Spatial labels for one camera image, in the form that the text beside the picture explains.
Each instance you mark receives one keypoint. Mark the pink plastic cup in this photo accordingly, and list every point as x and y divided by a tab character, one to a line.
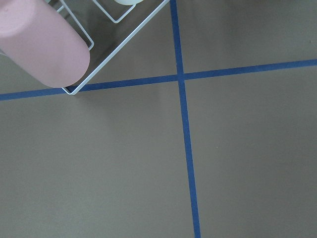
39	40

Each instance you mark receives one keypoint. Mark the pale green cup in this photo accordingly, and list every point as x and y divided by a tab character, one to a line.
128	2

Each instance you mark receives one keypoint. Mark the white wire dish rack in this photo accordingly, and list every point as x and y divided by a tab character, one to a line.
106	27

